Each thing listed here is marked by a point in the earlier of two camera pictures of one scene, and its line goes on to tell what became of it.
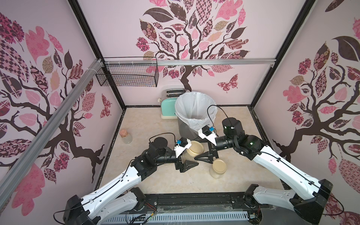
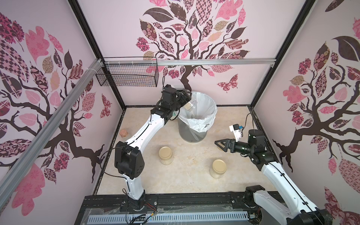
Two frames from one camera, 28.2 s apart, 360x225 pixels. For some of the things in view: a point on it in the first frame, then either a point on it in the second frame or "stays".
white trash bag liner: [197, 108] stays
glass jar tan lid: [196, 149] to [191, 106]
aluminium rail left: [12, 178] stays
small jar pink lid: [127, 138] stays
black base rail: [236, 203] stays
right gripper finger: [208, 156] to [227, 144]
